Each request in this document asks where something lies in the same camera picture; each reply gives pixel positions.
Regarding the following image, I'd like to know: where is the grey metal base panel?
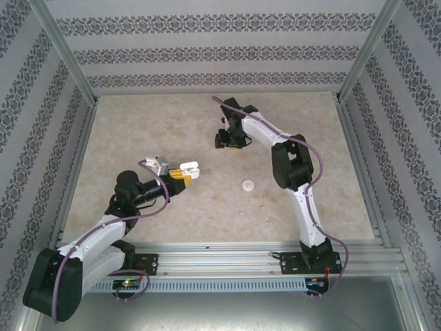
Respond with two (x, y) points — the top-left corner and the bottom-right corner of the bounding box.
(34, 289), (424, 331)

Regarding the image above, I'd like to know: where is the aluminium side rail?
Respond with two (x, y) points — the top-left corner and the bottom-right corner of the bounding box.
(50, 99), (101, 249)
(336, 98), (392, 249)

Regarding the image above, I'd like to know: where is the aluminium mounting rail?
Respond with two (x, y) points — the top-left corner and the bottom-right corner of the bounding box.
(103, 241), (404, 277)

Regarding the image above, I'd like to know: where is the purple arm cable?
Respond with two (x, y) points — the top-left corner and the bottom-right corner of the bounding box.
(212, 96), (351, 296)
(50, 159), (173, 324)

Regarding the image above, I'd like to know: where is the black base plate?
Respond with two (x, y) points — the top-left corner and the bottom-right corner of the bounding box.
(132, 253), (160, 276)
(278, 251), (342, 276)

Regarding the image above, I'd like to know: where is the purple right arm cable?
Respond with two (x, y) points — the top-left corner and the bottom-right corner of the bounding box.
(212, 96), (351, 296)

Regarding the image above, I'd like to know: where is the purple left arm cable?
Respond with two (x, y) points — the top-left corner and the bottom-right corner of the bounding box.
(50, 159), (173, 324)

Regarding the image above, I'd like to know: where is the slotted grey cable duct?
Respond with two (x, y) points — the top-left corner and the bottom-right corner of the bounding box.
(91, 277), (331, 293)

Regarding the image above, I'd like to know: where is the circuit board with green light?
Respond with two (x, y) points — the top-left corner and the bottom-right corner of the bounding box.
(113, 279), (141, 290)

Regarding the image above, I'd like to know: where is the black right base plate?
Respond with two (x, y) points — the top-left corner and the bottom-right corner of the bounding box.
(278, 251), (342, 276)

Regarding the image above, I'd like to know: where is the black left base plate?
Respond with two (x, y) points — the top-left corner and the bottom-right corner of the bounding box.
(132, 253), (160, 276)

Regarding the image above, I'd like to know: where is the short purple cable loop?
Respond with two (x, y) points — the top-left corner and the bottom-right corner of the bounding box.
(115, 270), (149, 301)

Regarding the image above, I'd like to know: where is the aluminium frame post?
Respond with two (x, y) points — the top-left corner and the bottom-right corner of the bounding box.
(32, 0), (99, 106)
(337, 0), (404, 103)

